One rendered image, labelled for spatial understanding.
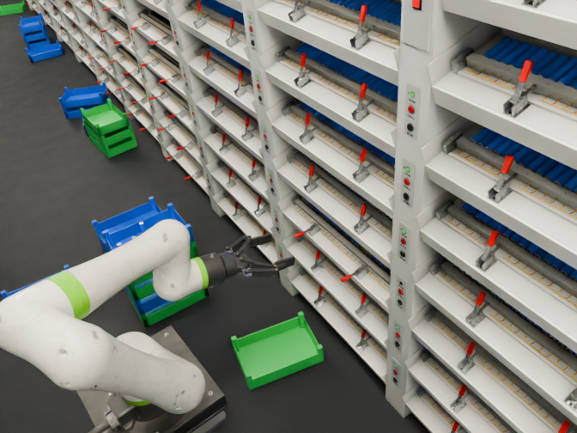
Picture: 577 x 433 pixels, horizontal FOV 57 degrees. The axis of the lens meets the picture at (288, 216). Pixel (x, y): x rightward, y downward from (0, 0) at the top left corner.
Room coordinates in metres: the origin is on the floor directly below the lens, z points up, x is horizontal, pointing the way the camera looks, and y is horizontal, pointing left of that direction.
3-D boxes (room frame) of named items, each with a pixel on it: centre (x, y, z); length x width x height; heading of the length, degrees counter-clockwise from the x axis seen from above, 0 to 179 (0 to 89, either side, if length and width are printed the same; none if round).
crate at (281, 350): (1.28, 0.10, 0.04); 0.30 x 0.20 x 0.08; 108
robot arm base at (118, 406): (0.89, 0.51, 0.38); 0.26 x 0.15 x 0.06; 126
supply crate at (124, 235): (1.66, 0.56, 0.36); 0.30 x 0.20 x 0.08; 119
